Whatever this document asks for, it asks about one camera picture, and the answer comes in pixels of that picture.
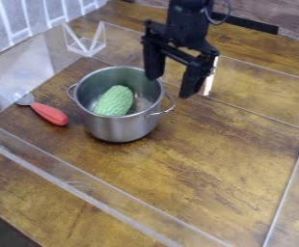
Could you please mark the green bitter gourd toy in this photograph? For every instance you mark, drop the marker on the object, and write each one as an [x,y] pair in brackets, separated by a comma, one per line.
[114,102]

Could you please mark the red handled spatula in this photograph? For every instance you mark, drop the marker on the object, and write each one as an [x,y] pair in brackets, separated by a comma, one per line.
[49,113]

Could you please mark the clear acrylic triangle bracket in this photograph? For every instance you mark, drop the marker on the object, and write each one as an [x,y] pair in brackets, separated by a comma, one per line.
[80,45]

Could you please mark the black strip on table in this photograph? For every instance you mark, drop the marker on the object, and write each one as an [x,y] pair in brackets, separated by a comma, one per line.
[246,23]

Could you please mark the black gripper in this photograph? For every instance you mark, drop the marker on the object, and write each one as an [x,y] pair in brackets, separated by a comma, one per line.
[180,39]

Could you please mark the silver metal pot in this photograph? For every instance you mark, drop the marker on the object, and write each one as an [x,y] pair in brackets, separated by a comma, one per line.
[152,102]

